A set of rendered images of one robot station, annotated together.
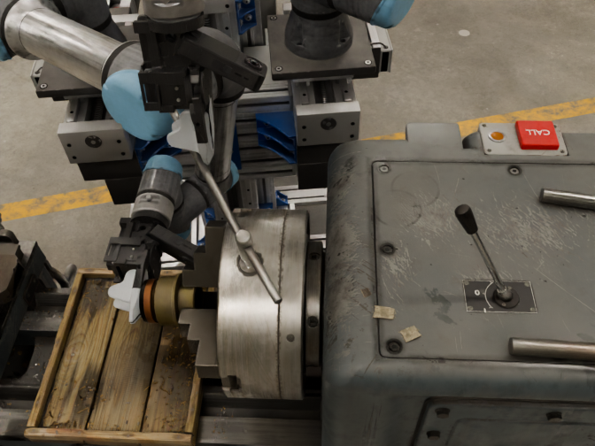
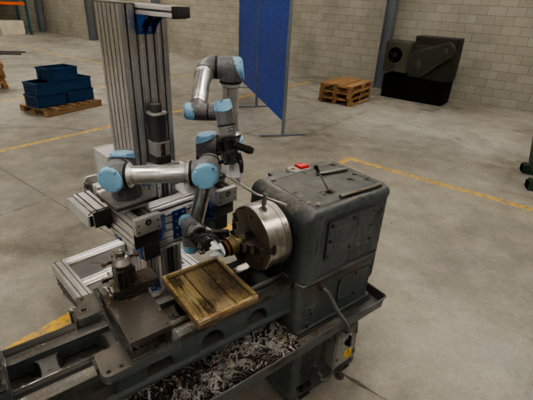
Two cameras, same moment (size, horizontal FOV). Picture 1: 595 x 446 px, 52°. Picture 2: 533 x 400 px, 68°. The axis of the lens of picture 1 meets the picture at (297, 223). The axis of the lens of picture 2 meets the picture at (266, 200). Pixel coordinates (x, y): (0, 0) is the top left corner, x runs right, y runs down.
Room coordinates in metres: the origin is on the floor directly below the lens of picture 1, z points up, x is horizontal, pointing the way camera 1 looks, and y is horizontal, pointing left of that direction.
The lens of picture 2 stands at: (-0.62, 1.12, 2.07)
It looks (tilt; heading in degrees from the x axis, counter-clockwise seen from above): 27 degrees down; 317
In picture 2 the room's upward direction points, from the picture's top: 3 degrees clockwise
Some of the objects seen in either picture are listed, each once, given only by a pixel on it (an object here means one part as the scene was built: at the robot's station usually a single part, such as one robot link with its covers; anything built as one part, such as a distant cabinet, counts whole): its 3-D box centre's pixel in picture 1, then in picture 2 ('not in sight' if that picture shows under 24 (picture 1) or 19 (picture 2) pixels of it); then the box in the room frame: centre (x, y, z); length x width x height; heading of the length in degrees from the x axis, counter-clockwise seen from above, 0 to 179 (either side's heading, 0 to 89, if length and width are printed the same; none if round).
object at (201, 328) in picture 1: (210, 346); (257, 248); (0.47, 0.15, 1.09); 0.12 x 0.11 x 0.05; 175
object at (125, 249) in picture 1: (138, 248); (203, 240); (0.68, 0.29, 1.08); 0.12 x 0.09 x 0.08; 175
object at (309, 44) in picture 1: (319, 19); not in sight; (1.18, -0.06, 1.21); 0.15 x 0.15 x 0.10
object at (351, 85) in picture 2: not in sight; (345, 90); (5.28, -6.80, 0.22); 1.25 x 0.86 x 0.44; 104
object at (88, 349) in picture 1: (131, 350); (208, 289); (0.57, 0.34, 0.89); 0.36 x 0.30 x 0.04; 175
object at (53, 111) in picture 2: not in sight; (59, 87); (7.75, -1.08, 0.39); 1.20 x 0.80 x 0.79; 109
